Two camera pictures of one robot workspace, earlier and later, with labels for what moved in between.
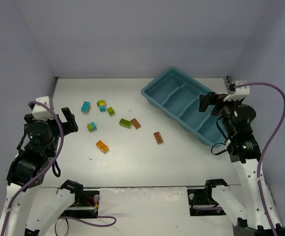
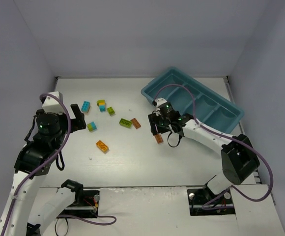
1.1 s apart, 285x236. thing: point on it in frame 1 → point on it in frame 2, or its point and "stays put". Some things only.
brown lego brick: [158, 138] stays put
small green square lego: [110, 111] stays put
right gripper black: [214, 104] → [155, 122]
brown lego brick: [135, 123] stays put
